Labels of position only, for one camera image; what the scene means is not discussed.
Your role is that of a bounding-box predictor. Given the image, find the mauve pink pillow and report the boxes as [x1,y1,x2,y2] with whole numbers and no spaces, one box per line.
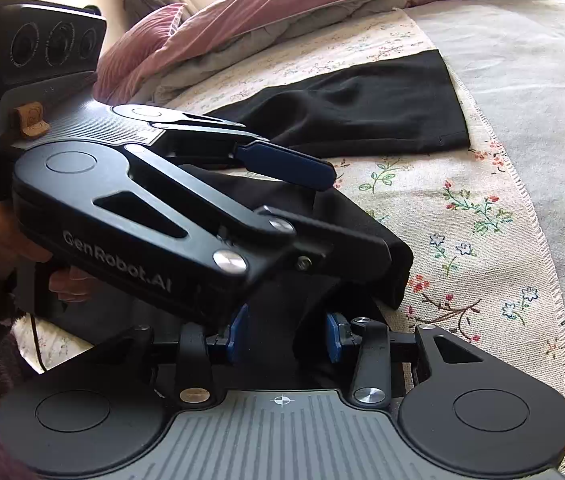
[92,3,185,103]

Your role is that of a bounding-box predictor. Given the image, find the grey blanket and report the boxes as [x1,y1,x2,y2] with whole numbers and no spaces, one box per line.
[147,0,565,480]

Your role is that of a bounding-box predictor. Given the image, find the black pants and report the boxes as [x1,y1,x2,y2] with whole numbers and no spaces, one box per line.
[185,50,470,309]

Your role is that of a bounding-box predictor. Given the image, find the person's left hand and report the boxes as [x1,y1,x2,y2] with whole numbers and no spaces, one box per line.
[0,203,98,304]

